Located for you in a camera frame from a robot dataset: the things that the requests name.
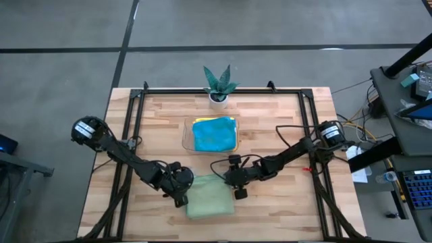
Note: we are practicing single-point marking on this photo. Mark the black aluminium rig frame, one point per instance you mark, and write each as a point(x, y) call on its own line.
point(256, 91)

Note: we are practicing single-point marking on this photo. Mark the grey metal stand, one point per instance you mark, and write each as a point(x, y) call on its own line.
point(20, 163)

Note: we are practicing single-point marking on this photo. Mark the clear plastic bottle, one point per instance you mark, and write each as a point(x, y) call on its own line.
point(388, 177)

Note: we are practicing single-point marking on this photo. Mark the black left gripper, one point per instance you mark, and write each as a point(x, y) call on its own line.
point(172, 184)

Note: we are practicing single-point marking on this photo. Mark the black device box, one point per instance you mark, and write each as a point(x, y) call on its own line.
point(423, 84)

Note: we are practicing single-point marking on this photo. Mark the yellow microfiber towel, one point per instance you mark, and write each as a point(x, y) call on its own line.
point(206, 119)

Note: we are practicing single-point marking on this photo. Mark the black box with blue light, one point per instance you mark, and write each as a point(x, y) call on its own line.
point(8, 145)

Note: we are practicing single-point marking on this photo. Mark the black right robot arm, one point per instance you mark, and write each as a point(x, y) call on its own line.
point(293, 152)

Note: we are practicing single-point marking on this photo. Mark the black stand beam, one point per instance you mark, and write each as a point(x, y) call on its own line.
point(374, 153)

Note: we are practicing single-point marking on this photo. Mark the black power adapter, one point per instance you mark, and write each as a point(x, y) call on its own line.
point(375, 108)

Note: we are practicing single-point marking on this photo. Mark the artificial succulent in white pot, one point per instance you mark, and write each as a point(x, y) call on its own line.
point(218, 89)

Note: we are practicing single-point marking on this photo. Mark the tablet with blue screen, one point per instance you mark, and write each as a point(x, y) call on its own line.
point(418, 113)

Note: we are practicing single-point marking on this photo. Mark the grey side desk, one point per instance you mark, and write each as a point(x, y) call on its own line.
point(391, 101)

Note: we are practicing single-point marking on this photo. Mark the white paper sheet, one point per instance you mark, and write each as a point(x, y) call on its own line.
point(359, 175)

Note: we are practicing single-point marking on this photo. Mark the clear plastic bin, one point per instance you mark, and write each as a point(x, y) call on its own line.
point(186, 135)

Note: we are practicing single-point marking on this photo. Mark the blue microfiber towel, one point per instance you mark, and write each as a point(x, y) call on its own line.
point(214, 135)

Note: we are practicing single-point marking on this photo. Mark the small teal box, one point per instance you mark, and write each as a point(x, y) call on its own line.
point(410, 80)

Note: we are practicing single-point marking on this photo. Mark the black stand pole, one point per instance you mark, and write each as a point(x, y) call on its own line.
point(408, 55)

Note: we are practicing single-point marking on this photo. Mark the green microfiber towel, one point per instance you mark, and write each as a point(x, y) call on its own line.
point(209, 199)

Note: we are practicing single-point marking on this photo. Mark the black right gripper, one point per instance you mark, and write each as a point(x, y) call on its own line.
point(253, 173)

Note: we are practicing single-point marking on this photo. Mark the small red clip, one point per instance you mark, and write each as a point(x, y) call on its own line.
point(306, 169)

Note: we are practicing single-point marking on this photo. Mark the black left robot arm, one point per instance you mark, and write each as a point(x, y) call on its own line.
point(128, 158)

